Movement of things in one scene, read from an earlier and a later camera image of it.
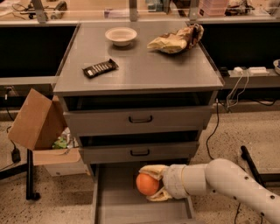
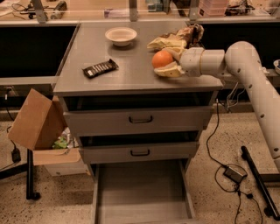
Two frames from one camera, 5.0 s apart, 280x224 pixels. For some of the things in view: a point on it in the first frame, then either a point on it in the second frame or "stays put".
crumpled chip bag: (178, 41) stays put
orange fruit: (146, 184) → (161, 58)
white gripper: (173, 181) → (191, 62)
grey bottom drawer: (116, 199) stays put
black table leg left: (29, 168) stays put
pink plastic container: (212, 8) stays put
